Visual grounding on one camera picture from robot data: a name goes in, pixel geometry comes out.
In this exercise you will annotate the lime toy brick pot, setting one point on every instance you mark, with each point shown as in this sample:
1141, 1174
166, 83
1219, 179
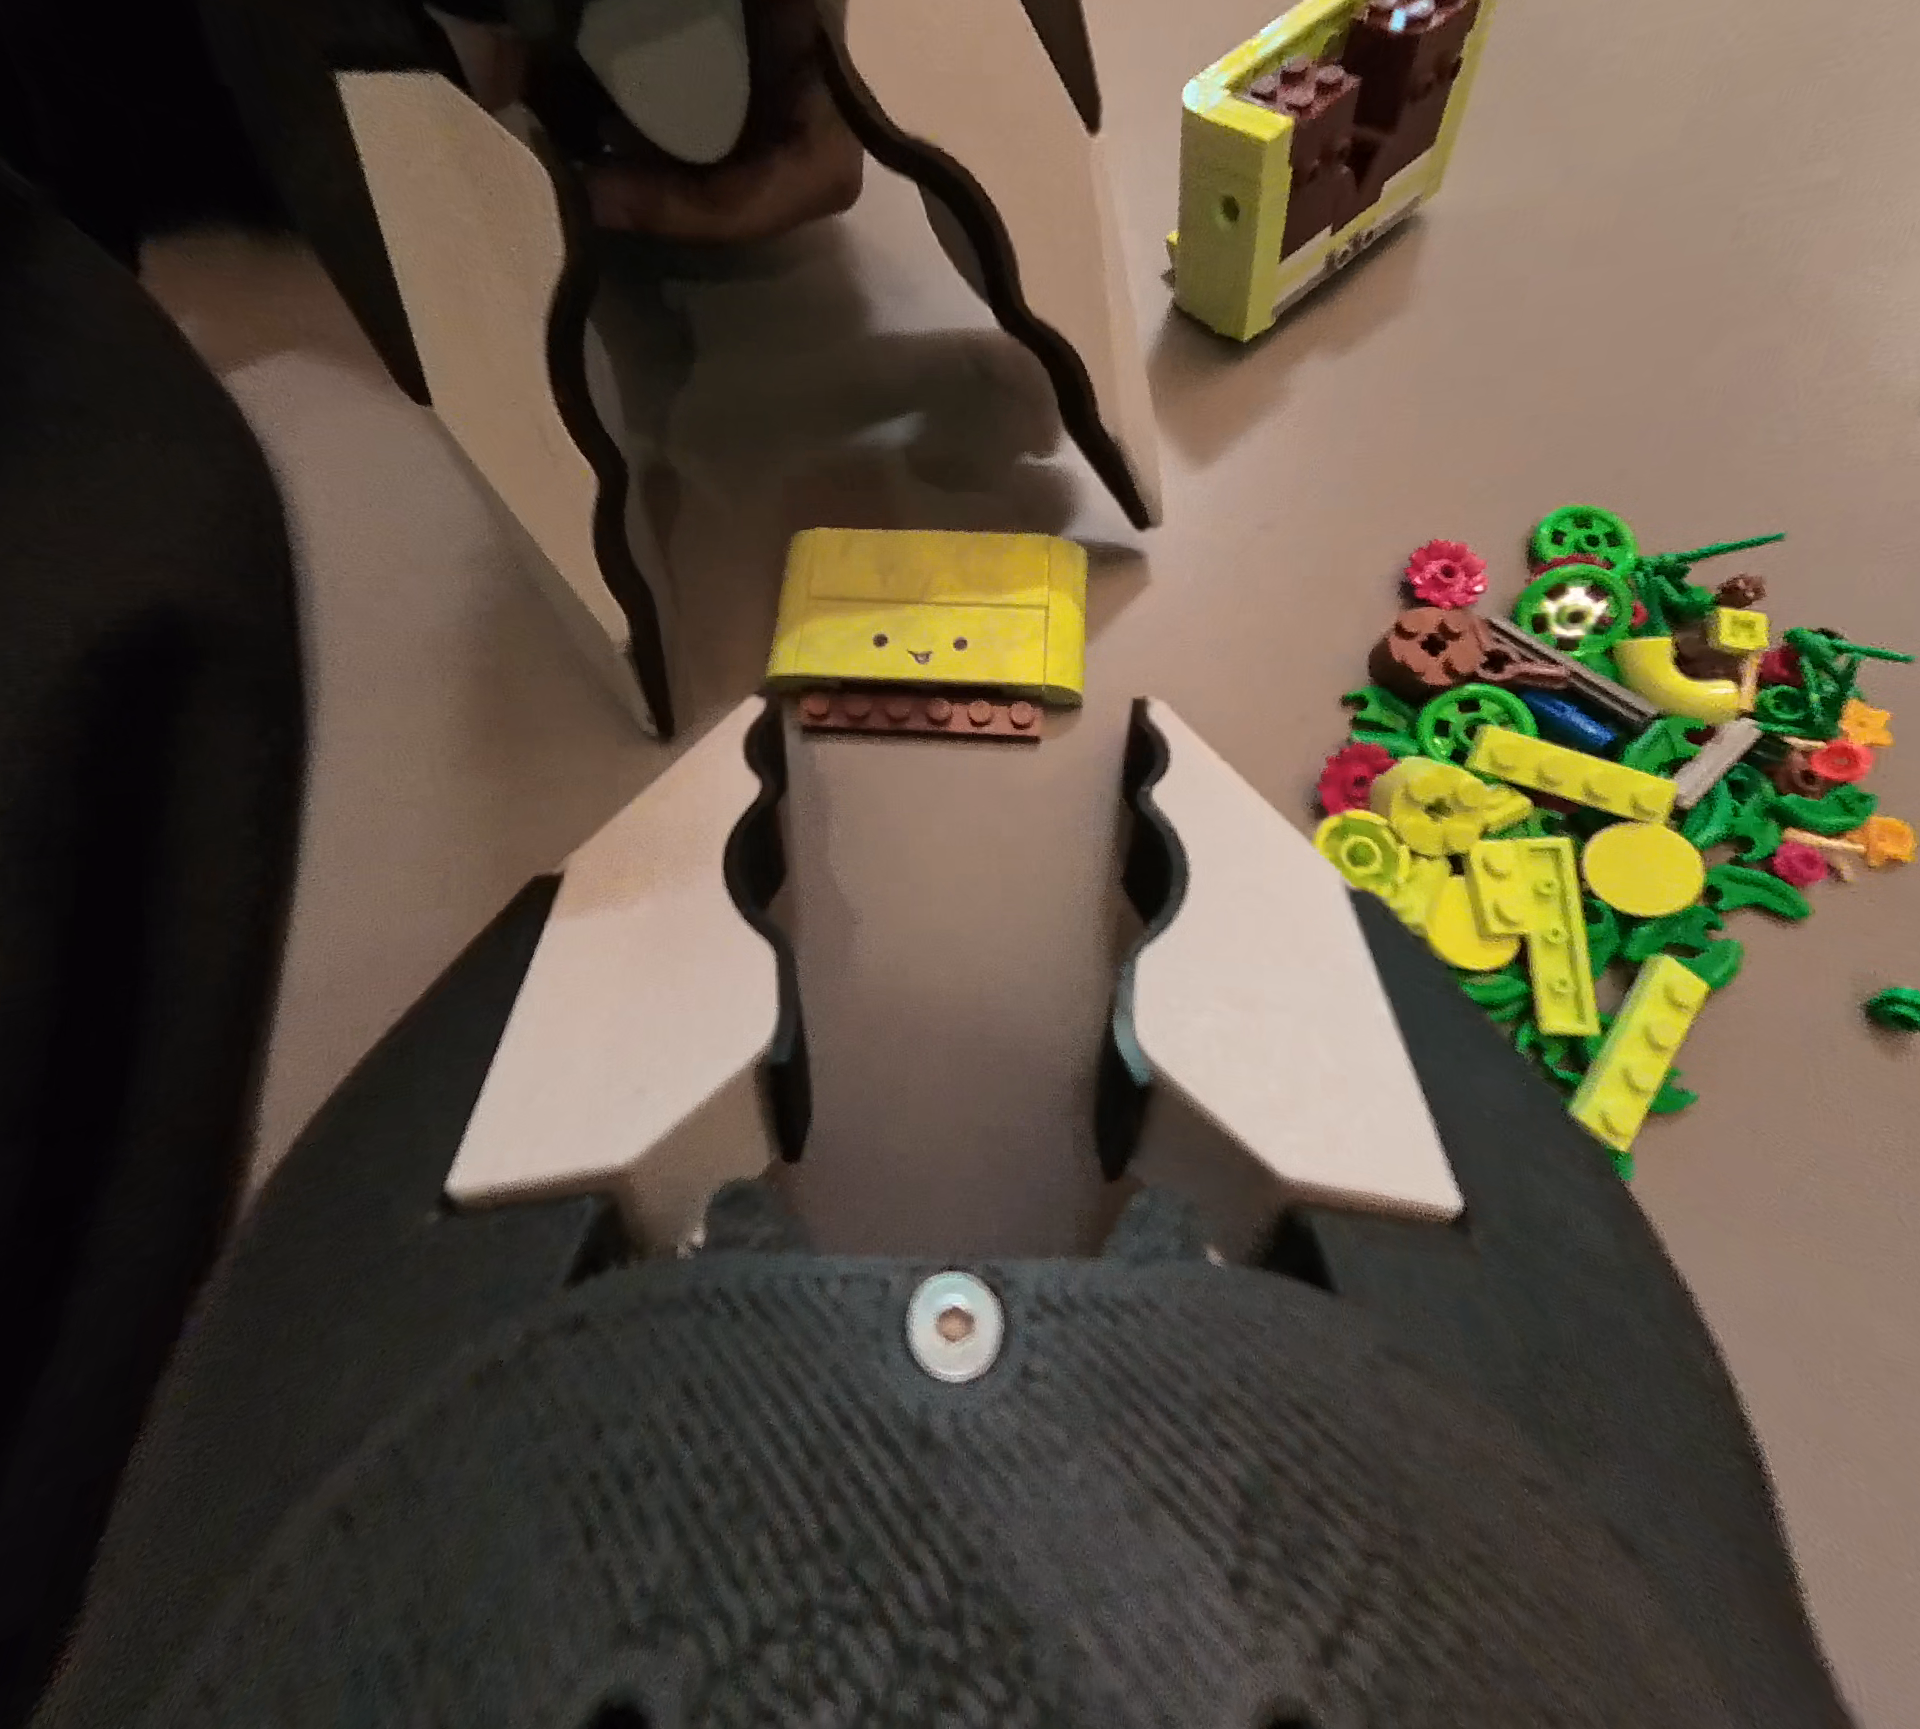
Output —
1245, 215

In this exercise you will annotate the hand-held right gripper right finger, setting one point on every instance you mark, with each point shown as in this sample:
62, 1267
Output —
1290, 1010

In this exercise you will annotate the person's left hand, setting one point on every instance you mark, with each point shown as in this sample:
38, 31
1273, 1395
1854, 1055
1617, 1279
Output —
765, 184

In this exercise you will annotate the pile of small toy pieces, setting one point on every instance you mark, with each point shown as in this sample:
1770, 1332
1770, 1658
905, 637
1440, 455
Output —
1621, 785

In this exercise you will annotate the lime and brown toy panel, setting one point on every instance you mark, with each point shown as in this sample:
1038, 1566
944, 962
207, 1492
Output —
930, 604

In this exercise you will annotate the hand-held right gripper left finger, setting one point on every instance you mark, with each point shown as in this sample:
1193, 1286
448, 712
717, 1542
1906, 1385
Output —
630, 1010

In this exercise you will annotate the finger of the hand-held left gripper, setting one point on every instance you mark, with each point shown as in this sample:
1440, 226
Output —
464, 259
1021, 184

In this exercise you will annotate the person's black jacket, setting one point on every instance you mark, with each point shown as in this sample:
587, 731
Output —
121, 859

